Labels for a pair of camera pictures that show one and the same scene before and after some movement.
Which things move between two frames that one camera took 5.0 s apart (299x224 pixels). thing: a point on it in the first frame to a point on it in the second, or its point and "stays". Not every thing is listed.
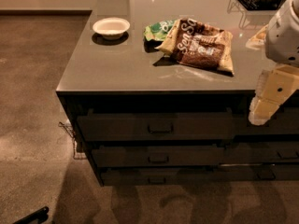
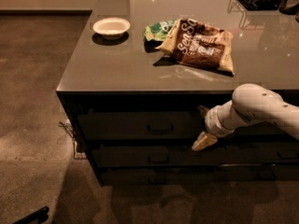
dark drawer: [155, 126] stays
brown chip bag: [195, 43] stays
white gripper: [284, 36] to [212, 122]
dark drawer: [160, 176] stays
